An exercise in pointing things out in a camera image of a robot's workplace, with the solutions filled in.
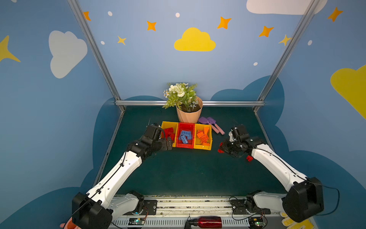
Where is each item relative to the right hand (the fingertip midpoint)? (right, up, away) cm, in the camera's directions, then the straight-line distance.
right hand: (221, 146), depth 83 cm
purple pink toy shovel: (-6, +16, +28) cm, 33 cm away
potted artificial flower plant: (-19, +27, +20) cm, 38 cm away
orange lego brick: (-7, 0, +13) cm, 15 cm away
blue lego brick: (-20, +6, +18) cm, 28 cm away
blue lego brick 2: (-22, +2, +15) cm, 27 cm away
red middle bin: (-20, +11, +18) cm, 30 cm away
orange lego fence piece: (-7, +1, +13) cm, 15 cm away
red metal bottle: (-11, -33, -17) cm, 39 cm away
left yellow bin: (-35, +12, +21) cm, 43 cm away
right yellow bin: (-9, +4, +15) cm, 18 cm away
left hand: (-32, +3, -4) cm, 32 cm away
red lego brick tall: (+5, 0, -25) cm, 26 cm away
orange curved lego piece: (-6, +10, +18) cm, 22 cm away
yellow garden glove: (+30, -35, -14) cm, 49 cm away
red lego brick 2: (-30, +5, +12) cm, 33 cm away
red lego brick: (-33, +8, +19) cm, 39 cm away
